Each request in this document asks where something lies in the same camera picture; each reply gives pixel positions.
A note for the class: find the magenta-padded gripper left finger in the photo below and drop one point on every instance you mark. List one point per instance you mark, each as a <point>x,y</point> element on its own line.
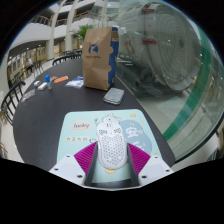
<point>68,170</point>

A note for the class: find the large white rocket model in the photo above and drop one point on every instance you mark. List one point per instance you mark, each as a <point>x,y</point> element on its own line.
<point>160,46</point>

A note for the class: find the person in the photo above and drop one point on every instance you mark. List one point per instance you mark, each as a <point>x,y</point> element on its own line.
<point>30,65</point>

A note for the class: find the small white box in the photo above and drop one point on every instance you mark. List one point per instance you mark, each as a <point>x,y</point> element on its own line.
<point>36,83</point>

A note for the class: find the brown paper bag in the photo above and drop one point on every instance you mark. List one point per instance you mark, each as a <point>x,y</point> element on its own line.
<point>98,60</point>

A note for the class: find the grey pouch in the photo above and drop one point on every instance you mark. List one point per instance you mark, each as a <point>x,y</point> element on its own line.
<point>113,96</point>

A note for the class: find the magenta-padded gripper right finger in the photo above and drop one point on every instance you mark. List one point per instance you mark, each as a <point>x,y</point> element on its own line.
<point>155,170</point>

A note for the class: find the potted palm plant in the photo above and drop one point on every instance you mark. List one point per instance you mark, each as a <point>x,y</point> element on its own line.
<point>82,31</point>

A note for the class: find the small bottle with blue cap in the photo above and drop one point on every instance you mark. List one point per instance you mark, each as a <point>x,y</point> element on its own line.
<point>48,83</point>

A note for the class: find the white perforated computer mouse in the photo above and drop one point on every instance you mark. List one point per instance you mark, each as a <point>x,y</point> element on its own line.
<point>111,146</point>

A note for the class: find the orange flat packet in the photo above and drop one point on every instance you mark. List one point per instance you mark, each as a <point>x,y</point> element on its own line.
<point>61,79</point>

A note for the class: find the white and blue plastic packet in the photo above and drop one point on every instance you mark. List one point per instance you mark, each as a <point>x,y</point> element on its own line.
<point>75,82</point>

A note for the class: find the black chair behind table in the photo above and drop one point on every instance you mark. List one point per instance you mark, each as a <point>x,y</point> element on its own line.
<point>66,57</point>

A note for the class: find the light cartoon-print mouse pad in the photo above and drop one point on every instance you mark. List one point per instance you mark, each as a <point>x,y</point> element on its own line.
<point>76,136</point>

